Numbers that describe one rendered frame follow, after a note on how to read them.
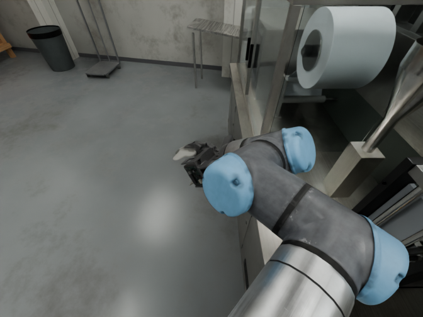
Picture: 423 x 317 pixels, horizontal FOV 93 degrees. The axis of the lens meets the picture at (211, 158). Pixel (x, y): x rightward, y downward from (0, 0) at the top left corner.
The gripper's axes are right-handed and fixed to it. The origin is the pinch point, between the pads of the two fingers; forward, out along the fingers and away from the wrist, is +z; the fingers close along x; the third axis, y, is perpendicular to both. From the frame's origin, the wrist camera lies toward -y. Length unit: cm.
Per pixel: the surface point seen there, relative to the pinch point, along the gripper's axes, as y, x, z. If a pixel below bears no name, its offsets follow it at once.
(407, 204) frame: -8.9, 20.9, -43.7
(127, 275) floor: 25, 73, 115
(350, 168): -46, 38, -26
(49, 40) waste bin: -128, -214, 372
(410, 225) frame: -8, 26, -43
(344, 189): -49, 50, -20
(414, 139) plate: -69, 41, -43
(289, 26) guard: -49, -19, -21
